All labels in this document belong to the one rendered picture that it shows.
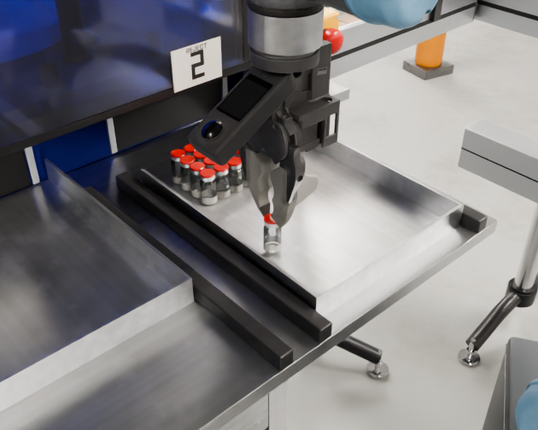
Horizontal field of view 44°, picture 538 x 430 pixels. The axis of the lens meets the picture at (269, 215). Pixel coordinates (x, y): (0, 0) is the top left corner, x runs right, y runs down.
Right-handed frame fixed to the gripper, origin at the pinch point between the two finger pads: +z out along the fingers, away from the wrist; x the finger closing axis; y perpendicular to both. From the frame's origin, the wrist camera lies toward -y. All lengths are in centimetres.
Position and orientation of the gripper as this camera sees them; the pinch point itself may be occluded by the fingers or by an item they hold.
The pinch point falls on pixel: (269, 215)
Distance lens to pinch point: 78.9
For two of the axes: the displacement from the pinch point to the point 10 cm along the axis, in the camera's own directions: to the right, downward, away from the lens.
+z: 0.0, 8.1, 5.8
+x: -6.7, -4.4, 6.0
